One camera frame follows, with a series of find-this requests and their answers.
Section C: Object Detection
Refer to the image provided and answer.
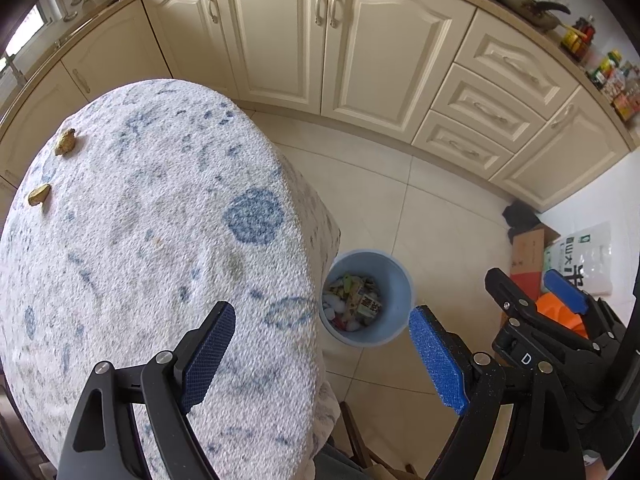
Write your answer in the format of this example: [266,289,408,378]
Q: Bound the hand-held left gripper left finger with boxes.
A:
[55,301,237,480]

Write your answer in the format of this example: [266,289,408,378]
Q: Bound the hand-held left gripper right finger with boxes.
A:
[408,305,586,480]

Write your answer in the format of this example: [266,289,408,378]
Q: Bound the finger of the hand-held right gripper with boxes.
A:
[485,267,601,357]
[544,269,626,346]

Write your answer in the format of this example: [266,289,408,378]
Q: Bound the light blue waste bin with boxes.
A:
[317,249,416,348]

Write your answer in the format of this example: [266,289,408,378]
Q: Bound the orange plastic object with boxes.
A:
[535,292,591,338]

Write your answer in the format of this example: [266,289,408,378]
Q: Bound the white green rice bag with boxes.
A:
[542,220,613,297]

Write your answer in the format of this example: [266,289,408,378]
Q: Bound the cardboard box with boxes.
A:
[511,225,561,291]

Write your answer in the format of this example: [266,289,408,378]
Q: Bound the black bag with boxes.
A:
[502,201,543,243]

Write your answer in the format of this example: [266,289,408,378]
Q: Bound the pile of discarded wrappers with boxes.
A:
[322,272,383,333]

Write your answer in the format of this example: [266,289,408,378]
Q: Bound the wooden chair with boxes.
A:
[340,400,421,480]

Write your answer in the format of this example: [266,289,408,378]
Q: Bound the row of condiment bottles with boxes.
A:
[560,15,640,121]

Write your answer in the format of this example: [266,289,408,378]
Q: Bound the large ginger piece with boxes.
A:
[54,128,77,157]

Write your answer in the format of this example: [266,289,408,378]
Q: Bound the cream kitchen cabinets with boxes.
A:
[0,0,640,213]

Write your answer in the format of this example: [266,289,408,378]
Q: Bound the kitchen window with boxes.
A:
[5,2,56,58]

